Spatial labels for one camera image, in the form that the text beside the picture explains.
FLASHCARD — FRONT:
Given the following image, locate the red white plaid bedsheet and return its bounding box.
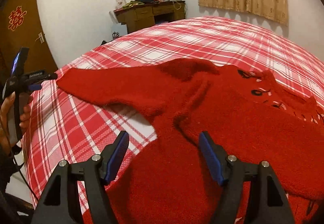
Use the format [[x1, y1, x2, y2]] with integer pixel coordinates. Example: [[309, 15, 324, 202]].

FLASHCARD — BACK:
[[23, 16, 323, 223]]

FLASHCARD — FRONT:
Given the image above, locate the person's left hand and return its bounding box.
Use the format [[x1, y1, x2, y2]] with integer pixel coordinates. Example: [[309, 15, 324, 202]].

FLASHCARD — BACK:
[[1, 92, 33, 147]]

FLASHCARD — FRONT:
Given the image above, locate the brown wooden door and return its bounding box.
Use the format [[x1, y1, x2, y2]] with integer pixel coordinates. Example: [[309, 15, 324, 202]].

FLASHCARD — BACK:
[[1, 0, 58, 85]]

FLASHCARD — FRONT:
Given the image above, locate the red knitted sweater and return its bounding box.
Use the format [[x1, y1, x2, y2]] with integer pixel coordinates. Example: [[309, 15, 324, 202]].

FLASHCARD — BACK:
[[56, 58, 324, 224]]

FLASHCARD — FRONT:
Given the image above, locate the dark wooden desk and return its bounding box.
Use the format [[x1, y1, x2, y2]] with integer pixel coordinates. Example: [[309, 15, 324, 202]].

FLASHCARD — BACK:
[[114, 1, 186, 33]]

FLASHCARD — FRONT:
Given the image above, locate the white paper bag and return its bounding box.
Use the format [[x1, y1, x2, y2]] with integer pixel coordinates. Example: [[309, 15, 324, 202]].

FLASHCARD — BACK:
[[112, 23, 128, 39]]

